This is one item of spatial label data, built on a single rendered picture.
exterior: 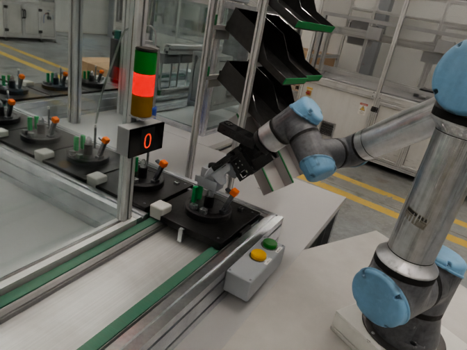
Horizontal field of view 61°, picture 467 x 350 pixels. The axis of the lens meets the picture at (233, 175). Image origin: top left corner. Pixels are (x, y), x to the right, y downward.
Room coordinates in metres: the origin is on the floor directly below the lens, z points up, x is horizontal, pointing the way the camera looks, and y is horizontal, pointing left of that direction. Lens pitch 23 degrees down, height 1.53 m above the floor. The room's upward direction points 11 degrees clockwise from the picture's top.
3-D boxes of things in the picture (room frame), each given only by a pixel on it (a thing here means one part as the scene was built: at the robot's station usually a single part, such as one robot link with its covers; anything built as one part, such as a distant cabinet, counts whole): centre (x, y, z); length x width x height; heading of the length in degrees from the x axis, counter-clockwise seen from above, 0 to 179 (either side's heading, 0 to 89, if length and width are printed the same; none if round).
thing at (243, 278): (0.86, -0.10, 0.93); 0.21 x 0.07 x 0.06; 154
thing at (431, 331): (0.74, -0.46, 0.96); 0.15 x 0.15 x 0.10
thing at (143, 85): (0.91, 0.24, 1.33); 0.05 x 0.05 x 0.05
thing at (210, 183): (1.04, 0.07, 1.09); 0.08 x 0.04 x 0.07; 64
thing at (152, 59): (0.91, 0.24, 1.38); 0.05 x 0.05 x 0.05
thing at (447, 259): (0.74, -0.45, 1.08); 0.13 x 0.12 x 0.14; 129
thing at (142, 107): (0.91, 0.24, 1.28); 0.05 x 0.05 x 0.05
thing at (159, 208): (0.99, 0.19, 0.97); 0.05 x 0.05 x 0.04; 64
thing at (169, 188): (1.14, 0.29, 1.01); 0.24 x 0.24 x 0.13; 64
